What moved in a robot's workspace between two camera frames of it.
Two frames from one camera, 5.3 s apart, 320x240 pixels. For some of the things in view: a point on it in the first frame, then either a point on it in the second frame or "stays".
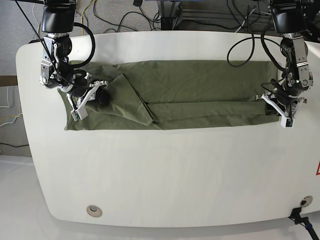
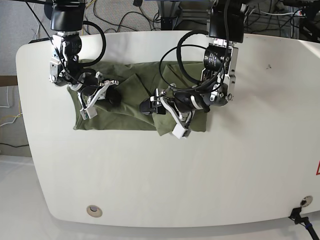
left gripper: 83,89 -> 90,88
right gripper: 283,103 -> 183,104
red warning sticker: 318,171 stays
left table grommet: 94,211 stays
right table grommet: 306,201 stays
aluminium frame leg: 170,13 stays
